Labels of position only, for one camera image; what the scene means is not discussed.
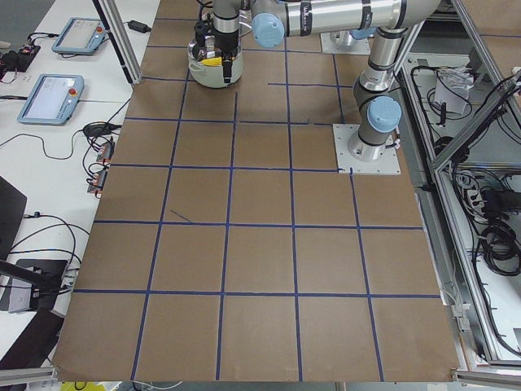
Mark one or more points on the teach pendant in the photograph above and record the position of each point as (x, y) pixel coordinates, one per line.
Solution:
(52, 100)
(80, 36)

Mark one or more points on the pale green cooking pot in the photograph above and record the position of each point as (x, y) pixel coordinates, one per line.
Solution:
(210, 76)

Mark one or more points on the aluminium frame post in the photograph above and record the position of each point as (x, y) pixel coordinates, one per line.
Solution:
(115, 28)

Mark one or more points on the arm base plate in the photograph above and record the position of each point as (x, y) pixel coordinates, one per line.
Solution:
(343, 42)
(355, 157)

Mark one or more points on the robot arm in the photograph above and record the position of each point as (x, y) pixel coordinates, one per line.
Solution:
(272, 21)

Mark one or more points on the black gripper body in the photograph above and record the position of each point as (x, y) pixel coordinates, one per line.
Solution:
(225, 41)

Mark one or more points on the yellow corn cob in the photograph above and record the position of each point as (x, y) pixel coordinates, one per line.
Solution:
(212, 62)

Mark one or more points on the black power brick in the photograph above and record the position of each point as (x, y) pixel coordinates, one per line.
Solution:
(138, 26)

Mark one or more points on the near teach pendant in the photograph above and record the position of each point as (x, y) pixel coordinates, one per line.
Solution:
(52, 100)

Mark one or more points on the far teach pendant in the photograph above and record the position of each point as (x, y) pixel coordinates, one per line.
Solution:
(80, 36)

